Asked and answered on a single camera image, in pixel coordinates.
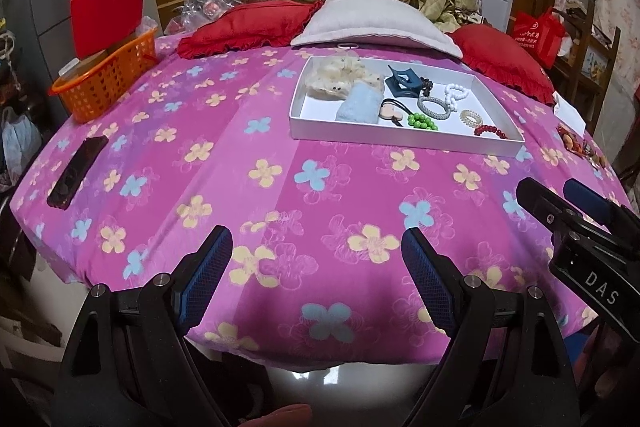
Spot pink floral blanket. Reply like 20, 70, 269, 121
10, 34, 633, 373

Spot clear plastic bags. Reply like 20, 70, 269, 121
169, 0, 253, 35

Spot white paper box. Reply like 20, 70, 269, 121
552, 99, 587, 134

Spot red shopping bag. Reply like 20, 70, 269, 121
514, 7, 569, 68

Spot red frilled pillow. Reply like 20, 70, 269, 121
447, 24, 557, 106
177, 1, 326, 60

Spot red paper box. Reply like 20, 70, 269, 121
69, 0, 146, 58

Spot green bead bracelet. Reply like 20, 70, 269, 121
407, 112, 440, 133

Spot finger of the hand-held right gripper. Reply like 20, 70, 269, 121
563, 179, 624, 226
516, 177, 602, 239

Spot red bead bracelet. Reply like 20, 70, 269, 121
472, 122, 510, 142

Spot person's left hand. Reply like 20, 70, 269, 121
249, 403, 314, 427

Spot white shallow box tray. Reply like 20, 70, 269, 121
289, 54, 526, 158

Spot black remote control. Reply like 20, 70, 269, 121
46, 135, 109, 210

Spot cream fluffy scrunchie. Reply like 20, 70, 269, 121
306, 56, 387, 100

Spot silver woven bracelet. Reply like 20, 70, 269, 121
416, 95, 453, 120

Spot white bead bracelet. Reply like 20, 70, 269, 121
443, 82, 472, 112

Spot pink disc black hair tie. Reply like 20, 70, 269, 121
378, 99, 417, 128

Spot orange plastic basket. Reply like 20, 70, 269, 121
48, 28, 161, 124

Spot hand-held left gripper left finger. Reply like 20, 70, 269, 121
52, 225, 234, 427

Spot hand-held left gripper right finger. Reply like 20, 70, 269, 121
401, 228, 583, 427

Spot wooden chair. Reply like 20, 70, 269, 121
549, 0, 622, 135

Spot grey pillow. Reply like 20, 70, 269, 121
290, 0, 464, 58

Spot white plastic bag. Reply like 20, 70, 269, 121
1, 106, 44, 170

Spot navy blue claw hair clip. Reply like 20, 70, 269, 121
384, 65, 431, 100

